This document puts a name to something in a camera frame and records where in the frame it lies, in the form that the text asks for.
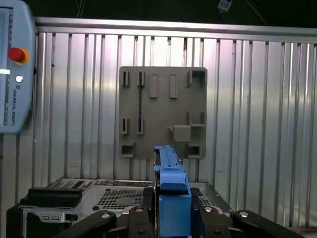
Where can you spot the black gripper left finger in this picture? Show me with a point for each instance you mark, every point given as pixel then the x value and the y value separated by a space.
pixel 136 223

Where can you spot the pale blue teach pendant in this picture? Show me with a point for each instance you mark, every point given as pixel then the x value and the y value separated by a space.
pixel 17 99

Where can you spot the grey parts rack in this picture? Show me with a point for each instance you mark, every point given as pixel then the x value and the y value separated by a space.
pixel 163 111

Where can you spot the small blue white device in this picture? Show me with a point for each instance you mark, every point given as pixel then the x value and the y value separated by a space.
pixel 225 5

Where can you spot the hard disk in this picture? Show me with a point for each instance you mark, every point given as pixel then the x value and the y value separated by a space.
pixel 173 210

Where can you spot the black PC case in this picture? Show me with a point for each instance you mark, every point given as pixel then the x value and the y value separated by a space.
pixel 119 198

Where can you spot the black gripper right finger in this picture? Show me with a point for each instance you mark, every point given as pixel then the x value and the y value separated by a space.
pixel 213 223

